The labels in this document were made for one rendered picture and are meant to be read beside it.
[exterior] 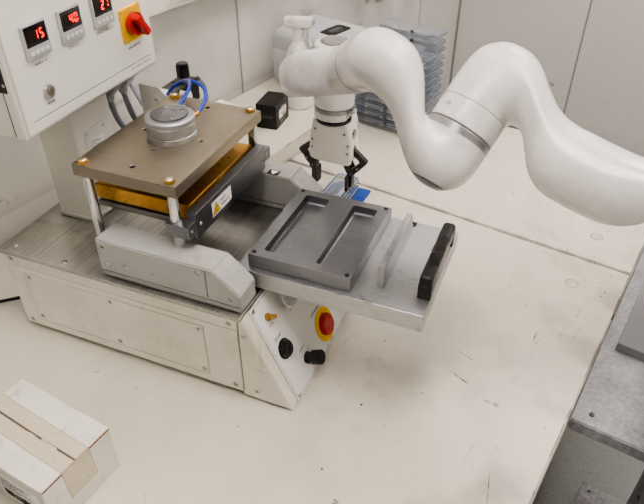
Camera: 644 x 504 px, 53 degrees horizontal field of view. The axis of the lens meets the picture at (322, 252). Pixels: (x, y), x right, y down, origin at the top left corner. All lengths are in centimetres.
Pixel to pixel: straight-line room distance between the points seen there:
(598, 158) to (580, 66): 243
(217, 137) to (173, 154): 8
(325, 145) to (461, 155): 54
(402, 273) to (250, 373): 29
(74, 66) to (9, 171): 51
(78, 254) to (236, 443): 41
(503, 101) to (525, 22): 239
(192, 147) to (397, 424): 54
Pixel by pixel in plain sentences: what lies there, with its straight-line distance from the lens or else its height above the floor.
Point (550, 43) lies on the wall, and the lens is 331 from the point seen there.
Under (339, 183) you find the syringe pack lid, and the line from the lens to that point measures 152.
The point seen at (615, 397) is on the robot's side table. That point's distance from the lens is 119.
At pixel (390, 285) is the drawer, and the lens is 96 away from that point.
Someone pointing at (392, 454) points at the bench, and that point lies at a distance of 103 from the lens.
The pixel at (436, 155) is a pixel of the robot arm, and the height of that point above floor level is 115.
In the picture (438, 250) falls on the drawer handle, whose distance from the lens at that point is 97.
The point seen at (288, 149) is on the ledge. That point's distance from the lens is 170.
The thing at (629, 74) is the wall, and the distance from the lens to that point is 327.
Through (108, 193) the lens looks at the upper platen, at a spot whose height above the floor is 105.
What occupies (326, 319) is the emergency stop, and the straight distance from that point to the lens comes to 114.
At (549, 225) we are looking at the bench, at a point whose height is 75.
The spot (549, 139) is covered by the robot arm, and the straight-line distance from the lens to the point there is 89.
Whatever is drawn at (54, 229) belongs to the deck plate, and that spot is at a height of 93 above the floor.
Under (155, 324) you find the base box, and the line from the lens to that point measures 109.
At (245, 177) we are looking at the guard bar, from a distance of 109.
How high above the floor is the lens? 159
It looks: 37 degrees down
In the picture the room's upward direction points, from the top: straight up
